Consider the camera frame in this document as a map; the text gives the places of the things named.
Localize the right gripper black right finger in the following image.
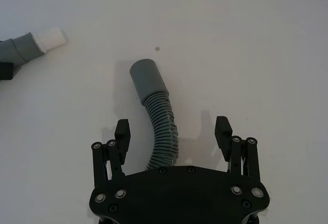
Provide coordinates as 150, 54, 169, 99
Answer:
214, 116, 261, 181

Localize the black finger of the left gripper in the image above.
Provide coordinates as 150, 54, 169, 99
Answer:
0, 61, 15, 82

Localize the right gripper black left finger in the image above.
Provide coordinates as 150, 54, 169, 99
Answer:
91, 118, 133, 187

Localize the grey smooth hose cuff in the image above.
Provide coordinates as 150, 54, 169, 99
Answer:
0, 32, 47, 67

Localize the white plastic tube connector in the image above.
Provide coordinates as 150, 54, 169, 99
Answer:
32, 27, 68, 54

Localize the white table cloth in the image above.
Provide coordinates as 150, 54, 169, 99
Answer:
0, 0, 328, 224

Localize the grey corrugated hose with cuff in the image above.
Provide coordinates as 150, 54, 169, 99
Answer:
129, 58, 180, 172

